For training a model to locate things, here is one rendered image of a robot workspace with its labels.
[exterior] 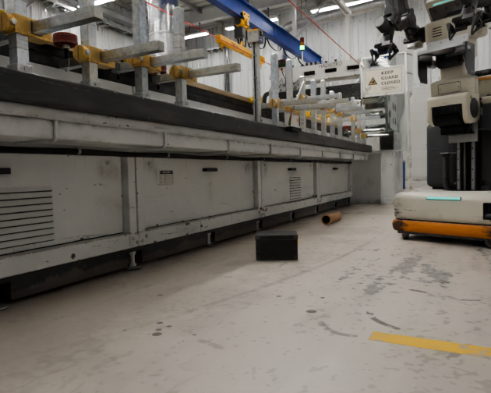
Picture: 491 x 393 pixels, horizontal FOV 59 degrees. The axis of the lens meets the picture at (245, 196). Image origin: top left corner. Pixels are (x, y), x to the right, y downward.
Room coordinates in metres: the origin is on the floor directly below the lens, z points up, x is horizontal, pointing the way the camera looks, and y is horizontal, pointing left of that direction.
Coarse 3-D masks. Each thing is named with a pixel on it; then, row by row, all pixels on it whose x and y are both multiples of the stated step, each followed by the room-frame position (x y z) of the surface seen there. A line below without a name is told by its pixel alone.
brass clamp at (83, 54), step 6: (78, 48) 1.40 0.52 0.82; (84, 48) 1.39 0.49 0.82; (90, 48) 1.41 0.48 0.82; (96, 48) 1.43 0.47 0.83; (78, 54) 1.40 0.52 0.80; (84, 54) 1.39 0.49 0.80; (90, 54) 1.41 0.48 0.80; (96, 54) 1.43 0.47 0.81; (78, 60) 1.40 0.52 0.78; (84, 60) 1.41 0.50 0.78; (90, 60) 1.41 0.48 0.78; (96, 60) 1.43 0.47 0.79; (102, 66) 1.48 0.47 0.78; (108, 66) 1.49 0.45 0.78; (114, 66) 1.50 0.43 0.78
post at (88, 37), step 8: (80, 0) 1.43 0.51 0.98; (88, 0) 1.42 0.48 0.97; (80, 8) 1.43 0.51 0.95; (88, 24) 1.42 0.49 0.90; (80, 32) 1.43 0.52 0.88; (88, 32) 1.42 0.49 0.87; (80, 40) 1.43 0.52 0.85; (88, 40) 1.42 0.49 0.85; (96, 40) 1.45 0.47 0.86; (88, 64) 1.42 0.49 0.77; (96, 64) 1.44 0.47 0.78; (88, 72) 1.42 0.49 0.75; (96, 72) 1.44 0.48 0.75; (96, 80) 1.44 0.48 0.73
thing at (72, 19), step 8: (88, 8) 1.13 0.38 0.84; (96, 8) 1.12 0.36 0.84; (56, 16) 1.18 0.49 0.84; (64, 16) 1.17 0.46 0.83; (72, 16) 1.15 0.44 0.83; (80, 16) 1.14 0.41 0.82; (88, 16) 1.13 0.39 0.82; (96, 16) 1.12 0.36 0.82; (32, 24) 1.23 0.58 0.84; (40, 24) 1.21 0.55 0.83; (48, 24) 1.20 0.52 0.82; (56, 24) 1.18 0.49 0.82; (64, 24) 1.17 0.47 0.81; (72, 24) 1.17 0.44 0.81; (80, 24) 1.17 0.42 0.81; (0, 32) 1.29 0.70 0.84; (32, 32) 1.23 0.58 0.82; (40, 32) 1.23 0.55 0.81; (48, 32) 1.23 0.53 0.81; (0, 40) 1.29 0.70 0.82; (8, 40) 1.29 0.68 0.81
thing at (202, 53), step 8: (200, 48) 1.57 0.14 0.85; (160, 56) 1.65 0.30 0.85; (168, 56) 1.63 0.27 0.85; (176, 56) 1.61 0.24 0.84; (184, 56) 1.60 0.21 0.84; (192, 56) 1.58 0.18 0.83; (200, 56) 1.57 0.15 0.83; (120, 64) 1.74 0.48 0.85; (128, 64) 1.72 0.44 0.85; (152, 64) 1.67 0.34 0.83; (160, 64) 1.66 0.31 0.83; (168, 64) 1.66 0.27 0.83; (112, 72) 1.76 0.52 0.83; (120, 72) 1.76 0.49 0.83
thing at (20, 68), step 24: (0, 72) 1.13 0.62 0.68; (24, 72) 1.19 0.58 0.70; (0, 96) 1.13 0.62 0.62; (24, 96) 1.18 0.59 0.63; (48, 96) 1.25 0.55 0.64; (72, 96) 1.33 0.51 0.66; (96, 96) 1.41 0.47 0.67; (120, 96) 1.50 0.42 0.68; (144, 96) 1.64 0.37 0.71; (144, 120) 1.66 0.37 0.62; (168, 120) 1.74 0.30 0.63; (192, 120) 1.88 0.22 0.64; (216, 120) 2.06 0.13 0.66; (240, 120) 2.27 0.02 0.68; (312, 144) 3.40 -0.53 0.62; (336, 144) 3.83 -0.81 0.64; (360, 144) 4.65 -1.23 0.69
